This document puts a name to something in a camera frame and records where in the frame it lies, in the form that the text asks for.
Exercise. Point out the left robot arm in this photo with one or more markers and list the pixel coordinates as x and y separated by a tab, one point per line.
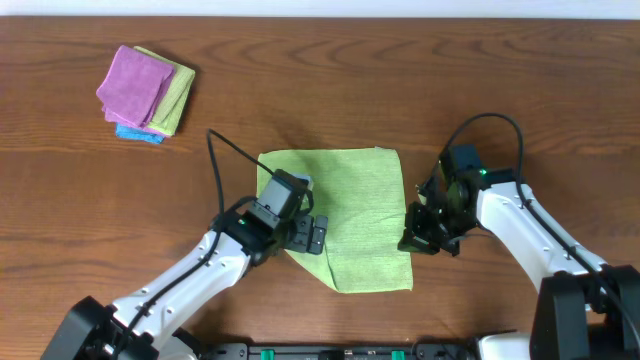
143	324

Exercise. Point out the blue folded cloth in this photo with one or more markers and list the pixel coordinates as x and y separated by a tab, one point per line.
129	133

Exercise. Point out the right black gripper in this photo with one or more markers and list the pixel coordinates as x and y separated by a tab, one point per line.
423	228

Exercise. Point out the green folded cloth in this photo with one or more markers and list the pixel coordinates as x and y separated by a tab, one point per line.
168	113

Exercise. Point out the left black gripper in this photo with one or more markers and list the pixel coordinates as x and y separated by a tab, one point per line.
304	235

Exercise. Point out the purple folded cloth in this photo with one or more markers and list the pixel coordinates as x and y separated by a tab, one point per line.
133	87

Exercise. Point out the light green microfiber cloth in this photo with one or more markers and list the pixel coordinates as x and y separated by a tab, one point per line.
361	192

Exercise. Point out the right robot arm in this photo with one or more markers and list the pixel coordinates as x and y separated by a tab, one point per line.
586	308

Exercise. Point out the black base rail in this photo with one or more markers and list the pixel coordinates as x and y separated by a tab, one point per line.
419	351

